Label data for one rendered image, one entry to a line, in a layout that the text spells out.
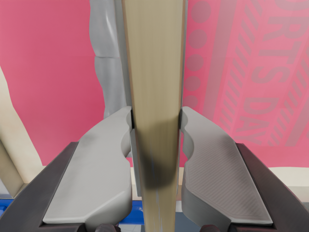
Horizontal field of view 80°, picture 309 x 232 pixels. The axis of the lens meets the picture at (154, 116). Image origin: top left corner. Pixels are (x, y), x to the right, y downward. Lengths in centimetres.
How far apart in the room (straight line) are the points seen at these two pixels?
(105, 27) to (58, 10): 6
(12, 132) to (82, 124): 12
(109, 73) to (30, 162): 24
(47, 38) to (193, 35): 18
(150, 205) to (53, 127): 23
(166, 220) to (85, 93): 20
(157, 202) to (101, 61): 18
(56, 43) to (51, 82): 6
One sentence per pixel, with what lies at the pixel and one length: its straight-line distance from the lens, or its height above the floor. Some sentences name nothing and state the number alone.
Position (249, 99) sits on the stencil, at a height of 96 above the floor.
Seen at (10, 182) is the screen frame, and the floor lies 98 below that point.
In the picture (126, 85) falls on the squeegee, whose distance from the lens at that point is 17.
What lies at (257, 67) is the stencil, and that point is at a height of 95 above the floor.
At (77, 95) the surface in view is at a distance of 30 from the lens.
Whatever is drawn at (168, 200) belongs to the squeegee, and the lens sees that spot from 17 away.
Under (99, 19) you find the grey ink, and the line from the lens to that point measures 25.
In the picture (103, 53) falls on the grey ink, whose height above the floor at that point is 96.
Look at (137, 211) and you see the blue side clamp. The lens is 39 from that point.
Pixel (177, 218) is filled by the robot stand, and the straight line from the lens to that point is 77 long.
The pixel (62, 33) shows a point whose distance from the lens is 27.
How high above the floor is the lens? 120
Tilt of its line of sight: 58 degrees down
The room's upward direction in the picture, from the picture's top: 179 degrees counter-clockwise
